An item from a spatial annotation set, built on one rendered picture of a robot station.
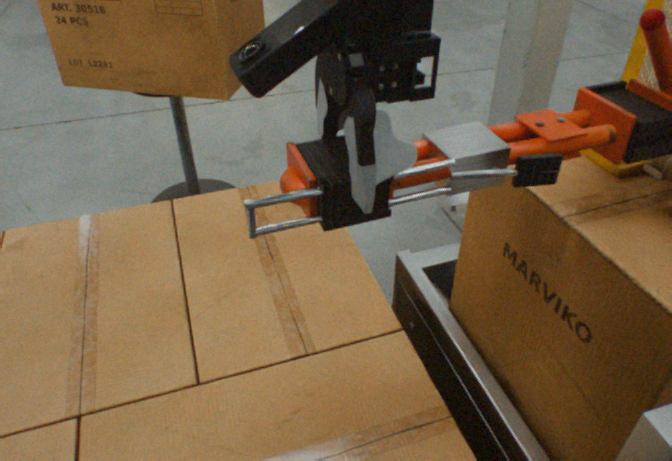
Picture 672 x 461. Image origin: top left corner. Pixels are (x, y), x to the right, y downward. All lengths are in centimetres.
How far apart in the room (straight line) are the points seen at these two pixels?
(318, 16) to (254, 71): 6
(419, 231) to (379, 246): 19
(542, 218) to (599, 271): 11
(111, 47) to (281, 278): 103
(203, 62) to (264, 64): 134
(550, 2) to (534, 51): 15
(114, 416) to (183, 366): 14
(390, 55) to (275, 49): 9
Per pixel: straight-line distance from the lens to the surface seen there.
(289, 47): 42
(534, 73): 190
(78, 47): 197
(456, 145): 55
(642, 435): 50
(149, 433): 100
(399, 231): 218
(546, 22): 185
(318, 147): 52
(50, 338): 120
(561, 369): 83
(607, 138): 65
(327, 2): 43
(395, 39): 44
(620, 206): 78
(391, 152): 46
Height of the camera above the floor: 136
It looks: 36 degrees down
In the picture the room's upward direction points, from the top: straight up
